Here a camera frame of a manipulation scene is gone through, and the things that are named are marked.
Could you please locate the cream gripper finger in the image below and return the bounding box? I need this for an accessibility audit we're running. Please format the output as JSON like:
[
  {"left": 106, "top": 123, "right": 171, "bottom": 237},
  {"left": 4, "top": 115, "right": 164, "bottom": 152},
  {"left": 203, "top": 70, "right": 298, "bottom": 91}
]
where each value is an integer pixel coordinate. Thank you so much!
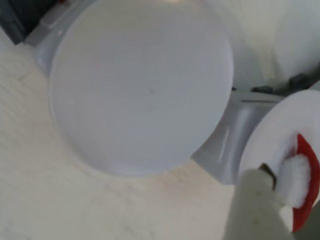
[{"left": 223, "top": 162, "right": 296, "bottom": 240}]

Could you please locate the white round plastic plate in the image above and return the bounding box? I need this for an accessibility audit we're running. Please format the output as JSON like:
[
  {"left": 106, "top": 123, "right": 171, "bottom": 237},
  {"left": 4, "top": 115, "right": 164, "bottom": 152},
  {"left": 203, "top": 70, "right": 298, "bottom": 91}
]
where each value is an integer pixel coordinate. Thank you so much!
[
  {"left": 238, "top": 89, "right": 320, "bottom": 226},
  {"left": 48, "top": 0, "right": 235, "bottom": 177}
]

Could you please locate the red tuna sushi piece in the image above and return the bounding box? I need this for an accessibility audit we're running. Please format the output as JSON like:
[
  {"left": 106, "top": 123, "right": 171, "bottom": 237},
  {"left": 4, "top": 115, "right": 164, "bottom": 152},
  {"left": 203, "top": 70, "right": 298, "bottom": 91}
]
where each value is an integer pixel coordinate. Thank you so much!
[{"left": 279, "top": 133, "right": 320, "bottom": 233}]

